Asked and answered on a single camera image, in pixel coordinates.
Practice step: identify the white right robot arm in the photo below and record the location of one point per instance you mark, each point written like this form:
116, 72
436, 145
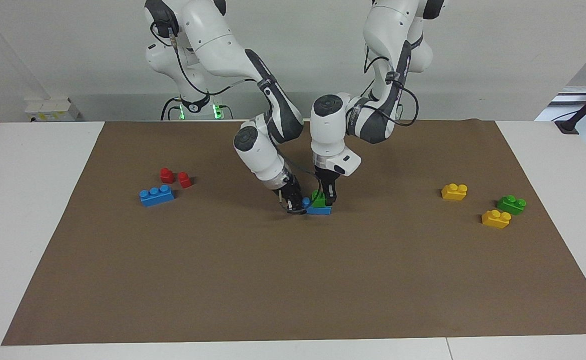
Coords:
212, 45

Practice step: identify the brown table mat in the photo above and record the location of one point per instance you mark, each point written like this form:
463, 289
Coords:
292, 280

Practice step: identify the white wall socket box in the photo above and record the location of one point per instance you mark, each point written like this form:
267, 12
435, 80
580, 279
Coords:
50, 109

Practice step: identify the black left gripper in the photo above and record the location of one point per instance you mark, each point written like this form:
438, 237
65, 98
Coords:
326, 178

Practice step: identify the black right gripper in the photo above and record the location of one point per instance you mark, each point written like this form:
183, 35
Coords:
288, 189

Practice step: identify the yellow two-stud toy brick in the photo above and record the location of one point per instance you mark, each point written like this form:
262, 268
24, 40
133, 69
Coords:
496, 219
454, 192

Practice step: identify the green two-stud toy brick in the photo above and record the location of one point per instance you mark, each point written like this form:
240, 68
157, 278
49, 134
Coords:
511, 204
319, 201

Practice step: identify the red one-stud toy brick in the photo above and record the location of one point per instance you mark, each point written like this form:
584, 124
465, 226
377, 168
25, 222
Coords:
184, 180
166, 175

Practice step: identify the blue three-stud toy brick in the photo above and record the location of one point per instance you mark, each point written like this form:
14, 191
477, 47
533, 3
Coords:
319, 210
156, 195

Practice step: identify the black slanted stand pole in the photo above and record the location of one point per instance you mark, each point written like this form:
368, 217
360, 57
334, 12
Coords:
585, 107

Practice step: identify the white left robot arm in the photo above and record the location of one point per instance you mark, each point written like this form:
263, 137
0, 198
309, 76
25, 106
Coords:
393, 30

